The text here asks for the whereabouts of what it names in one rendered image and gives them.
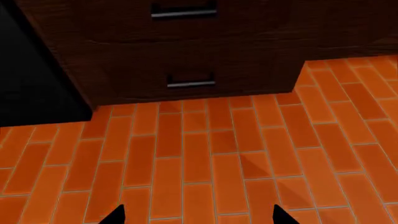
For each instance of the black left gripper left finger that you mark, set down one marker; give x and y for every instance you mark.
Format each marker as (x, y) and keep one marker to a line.
(116, 217)

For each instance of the black appliance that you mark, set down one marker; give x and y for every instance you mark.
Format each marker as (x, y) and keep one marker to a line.
(31, 81)

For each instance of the dark wood drawer front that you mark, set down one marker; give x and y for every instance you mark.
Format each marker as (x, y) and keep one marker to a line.
(248, 25)
(248, 70)

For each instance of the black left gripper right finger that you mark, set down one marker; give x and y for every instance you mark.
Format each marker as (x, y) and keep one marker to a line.
(281, 217)

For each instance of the dark wood drawer cabinet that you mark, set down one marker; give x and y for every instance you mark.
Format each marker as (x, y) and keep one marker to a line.
(342, 35)

